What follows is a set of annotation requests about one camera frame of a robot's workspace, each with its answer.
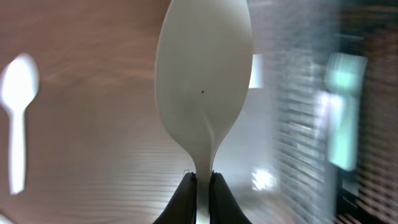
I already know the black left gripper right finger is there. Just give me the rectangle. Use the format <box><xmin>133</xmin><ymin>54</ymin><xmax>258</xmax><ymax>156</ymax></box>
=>
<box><xmin>209</xmin><ymin>172</ymin><xmax>251</xmax><ymax>224</ymax></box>

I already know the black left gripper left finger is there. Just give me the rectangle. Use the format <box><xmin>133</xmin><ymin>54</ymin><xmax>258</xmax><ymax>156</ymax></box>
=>
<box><xmin>153</xmin><ymin>172</ymin><xmax>197</xmax><ymax>224</ymax></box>

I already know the white plastic spoon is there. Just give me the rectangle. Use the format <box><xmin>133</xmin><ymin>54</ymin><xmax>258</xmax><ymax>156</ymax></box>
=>
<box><xmin>0</xmin><ymin>214</ymin><xmax>14</xmax><ymax>224</ymax></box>
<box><xmin>155</xmin><ymin>0</ymin><xmax>253</xmax><ymax>223</ymax></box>

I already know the mint green plastic fork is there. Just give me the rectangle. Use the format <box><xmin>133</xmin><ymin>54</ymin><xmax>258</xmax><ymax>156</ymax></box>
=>
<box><xmin>325</xmin><ymin>53</ymin><xmax>368</xmax><ymax>172</ymax></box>

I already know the clear plastic mesh basket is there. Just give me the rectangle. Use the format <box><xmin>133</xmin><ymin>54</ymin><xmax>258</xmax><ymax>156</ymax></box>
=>
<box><xmin>214</xmin><ymin>0</ymin><xmax>338</xmax><ymax>223</ymax></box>

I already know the white plastic spoon angled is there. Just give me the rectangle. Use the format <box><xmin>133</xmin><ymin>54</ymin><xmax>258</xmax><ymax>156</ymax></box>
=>
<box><xmin>1</xmin><ymin>53</ymin><xmax>39</xmax><ymax>195</ymax></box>

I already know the black plastic mesh basket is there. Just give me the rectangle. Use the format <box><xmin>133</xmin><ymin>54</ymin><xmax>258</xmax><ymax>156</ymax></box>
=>
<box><xmin>336</xmin><ymin>0</ymin><xmax>397</xmax><ymax>223</ymax></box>

